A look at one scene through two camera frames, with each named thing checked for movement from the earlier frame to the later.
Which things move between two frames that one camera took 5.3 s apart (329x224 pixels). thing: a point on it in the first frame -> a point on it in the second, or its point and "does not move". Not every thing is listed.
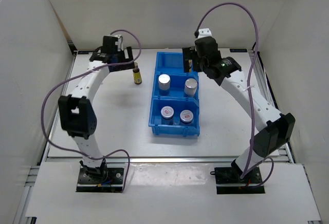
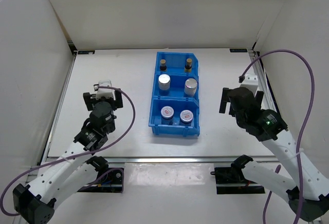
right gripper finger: (188, 53) -> (225, 98)
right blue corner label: (238, 50) does not move
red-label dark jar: (167, 113) does not move
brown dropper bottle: (136, 75) -> (163, 67)
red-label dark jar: (186, 116) does not move
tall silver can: (164, 84) does not move
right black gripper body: (201, 63) -> (239, 119)
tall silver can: (190, 87) does not move
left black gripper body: (120, 55) -> (111, 128)
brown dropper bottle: (190, 64) does not move
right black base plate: (229, 181) does not move
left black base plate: (113, 184) does not move
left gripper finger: (130, 54) -> (119, 101)
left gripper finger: (126, 66) -> (88, 98)
